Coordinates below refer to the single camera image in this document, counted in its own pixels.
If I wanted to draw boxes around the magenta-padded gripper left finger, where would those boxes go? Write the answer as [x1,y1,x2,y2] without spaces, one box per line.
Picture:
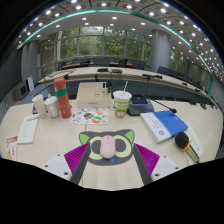
[43,143,92,186]

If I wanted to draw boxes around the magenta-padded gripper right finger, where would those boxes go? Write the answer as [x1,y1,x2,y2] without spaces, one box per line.
[132,143,183,186]

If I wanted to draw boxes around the pink computer mouse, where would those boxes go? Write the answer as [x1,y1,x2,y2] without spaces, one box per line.
[99,134,117,160]

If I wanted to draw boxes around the cat-face mouse pad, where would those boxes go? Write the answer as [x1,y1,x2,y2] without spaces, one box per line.
[78,128,136,167]

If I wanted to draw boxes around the blue and white book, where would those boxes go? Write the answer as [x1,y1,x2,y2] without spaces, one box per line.
[139,109,189,144]

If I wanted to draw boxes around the white papers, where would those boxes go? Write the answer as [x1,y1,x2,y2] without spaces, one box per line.
[184,122,205,164]

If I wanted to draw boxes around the white booklet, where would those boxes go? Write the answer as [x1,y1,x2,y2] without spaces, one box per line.
[16,113,40,145]

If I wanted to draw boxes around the colourful sticker sheet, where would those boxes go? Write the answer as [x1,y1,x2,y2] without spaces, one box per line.
[69,107,110,126]

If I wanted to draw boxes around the red and white leaflet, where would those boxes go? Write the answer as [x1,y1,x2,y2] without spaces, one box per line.
[5,134,19,161]

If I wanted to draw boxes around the white lidded cup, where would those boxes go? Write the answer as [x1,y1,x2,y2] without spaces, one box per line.
[44,93,61,119]

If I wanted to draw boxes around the black conference microphone unit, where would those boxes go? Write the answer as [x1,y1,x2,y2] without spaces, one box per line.
[126,94,178,117]

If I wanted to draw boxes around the white paper cup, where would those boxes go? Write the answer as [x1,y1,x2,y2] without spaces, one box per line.
[31,93,48,119]

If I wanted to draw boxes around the red thermos bottle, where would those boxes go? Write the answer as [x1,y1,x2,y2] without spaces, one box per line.
[53,77,73,120]

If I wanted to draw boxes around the green paper cup with straw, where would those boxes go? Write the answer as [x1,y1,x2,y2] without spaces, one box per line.
[112,80,133,119]

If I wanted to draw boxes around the long curved conference table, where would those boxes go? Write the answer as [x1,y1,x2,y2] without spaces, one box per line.
[38,65,218,101]

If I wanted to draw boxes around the black office chairs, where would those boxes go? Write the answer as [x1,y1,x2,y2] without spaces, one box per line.
[56,58,214,98]

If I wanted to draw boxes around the ceiling lights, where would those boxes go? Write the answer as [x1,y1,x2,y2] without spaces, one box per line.
[18,0,224,78]

